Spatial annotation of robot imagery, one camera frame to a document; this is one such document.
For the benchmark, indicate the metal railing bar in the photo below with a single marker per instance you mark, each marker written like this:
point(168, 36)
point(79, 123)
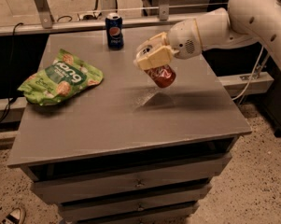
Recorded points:
point(95, 25)

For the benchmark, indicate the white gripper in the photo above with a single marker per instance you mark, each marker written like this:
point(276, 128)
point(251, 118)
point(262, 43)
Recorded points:
point(182, 38)

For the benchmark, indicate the blue pepsi can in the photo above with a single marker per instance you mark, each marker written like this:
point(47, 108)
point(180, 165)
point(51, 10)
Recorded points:
point(113, 25)

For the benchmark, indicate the grey drawer cabinet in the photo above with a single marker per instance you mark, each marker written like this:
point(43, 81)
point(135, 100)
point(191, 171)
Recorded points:
point(126, 122)

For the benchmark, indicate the green chip bag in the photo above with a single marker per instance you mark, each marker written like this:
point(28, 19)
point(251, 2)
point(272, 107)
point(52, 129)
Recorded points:
point(64, 78)

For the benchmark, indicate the bottom grey drawer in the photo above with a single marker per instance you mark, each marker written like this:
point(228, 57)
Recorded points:
point(146, 216)

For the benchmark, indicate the red coke can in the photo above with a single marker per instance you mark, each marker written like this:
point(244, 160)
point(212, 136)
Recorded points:
point(163, 76)

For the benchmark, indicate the grey drawer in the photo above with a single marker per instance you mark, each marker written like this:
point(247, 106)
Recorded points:
point(135, 202)
point(165, 173)
point(146, 216)

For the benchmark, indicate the floor power outlet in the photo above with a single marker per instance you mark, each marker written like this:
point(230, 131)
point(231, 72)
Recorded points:
point(89, 16)

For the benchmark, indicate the white sneaker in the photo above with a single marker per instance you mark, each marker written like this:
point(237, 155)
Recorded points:
point(16, 216)

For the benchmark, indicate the middle grey drawer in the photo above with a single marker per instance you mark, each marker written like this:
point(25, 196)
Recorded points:
point(135, 202)

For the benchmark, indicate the top grey drawer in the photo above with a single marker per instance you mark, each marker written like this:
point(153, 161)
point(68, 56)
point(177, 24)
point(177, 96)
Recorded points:
point(165, 173)

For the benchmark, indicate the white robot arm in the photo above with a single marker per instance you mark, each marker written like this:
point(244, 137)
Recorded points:
point(242, 23)

